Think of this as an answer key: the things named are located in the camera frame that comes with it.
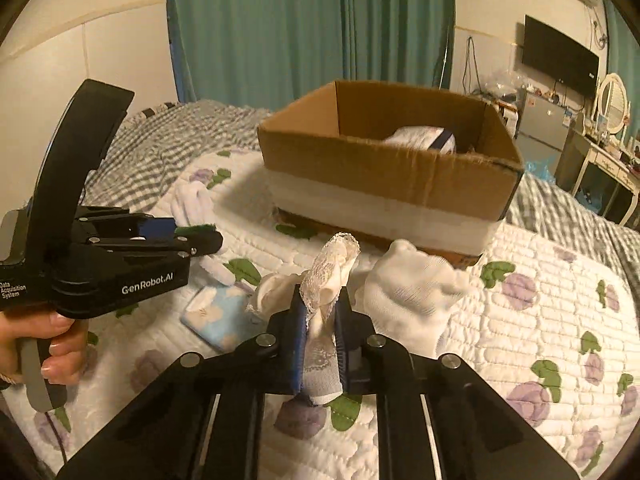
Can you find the blue floral sock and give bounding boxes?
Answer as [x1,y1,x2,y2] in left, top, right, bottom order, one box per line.
[181,284,267,354]

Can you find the brown cardboard box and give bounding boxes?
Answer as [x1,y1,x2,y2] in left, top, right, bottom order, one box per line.
[256,80,525,267]

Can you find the floral quilted bedspread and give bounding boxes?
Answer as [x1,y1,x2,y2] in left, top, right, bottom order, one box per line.
[0,149,640,480]

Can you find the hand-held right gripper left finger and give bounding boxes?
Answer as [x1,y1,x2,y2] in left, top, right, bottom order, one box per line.
[57,294,307,480]

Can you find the white glove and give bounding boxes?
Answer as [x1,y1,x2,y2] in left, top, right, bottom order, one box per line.
[169,180,217,231]

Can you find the black hanging cable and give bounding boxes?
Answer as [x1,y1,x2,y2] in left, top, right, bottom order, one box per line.
[461,36,477,95]

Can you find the person's left hand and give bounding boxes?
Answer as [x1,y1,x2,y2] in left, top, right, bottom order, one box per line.
[0,310,90,388]

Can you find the small white sock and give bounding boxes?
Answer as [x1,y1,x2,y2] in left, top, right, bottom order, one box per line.
[199,256,237,287]

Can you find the grey checked blanket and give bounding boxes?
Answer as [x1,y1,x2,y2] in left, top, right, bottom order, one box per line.
[82,99,640,291]

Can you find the blue plastic bag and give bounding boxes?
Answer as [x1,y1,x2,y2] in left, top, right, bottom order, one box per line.
[524,157,557,185]

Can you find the white dressing table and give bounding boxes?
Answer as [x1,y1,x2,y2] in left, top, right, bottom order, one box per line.
[554,127,640,232]

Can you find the white folded cloth blue trim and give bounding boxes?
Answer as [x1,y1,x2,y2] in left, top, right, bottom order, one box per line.
[384,126,459,156]

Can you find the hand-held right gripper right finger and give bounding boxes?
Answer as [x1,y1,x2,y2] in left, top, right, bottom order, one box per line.
[334,287,582,480]

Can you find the grey mini fridge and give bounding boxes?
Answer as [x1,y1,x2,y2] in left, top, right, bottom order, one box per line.
[514,87,572,152]

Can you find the black wall television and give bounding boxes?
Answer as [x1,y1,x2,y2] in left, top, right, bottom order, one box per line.
[522,14,600,97]

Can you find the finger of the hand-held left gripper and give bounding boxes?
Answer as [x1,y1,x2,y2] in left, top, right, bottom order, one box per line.
[75,205,177,241]
[82,230,224,262]

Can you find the white lace sock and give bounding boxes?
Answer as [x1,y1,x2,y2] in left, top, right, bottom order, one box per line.
[249,232,362,407]

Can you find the white oval mirror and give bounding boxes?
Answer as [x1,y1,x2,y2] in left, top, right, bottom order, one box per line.
[594,72,629,137]

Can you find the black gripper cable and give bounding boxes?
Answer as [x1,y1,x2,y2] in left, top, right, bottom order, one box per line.
[45,409,70,463]

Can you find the white plain sock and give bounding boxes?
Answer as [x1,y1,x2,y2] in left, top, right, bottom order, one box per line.
[361,239,477,357]

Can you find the teal window curtain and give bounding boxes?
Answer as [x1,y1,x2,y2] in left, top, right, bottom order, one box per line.
[601,0,640,138]

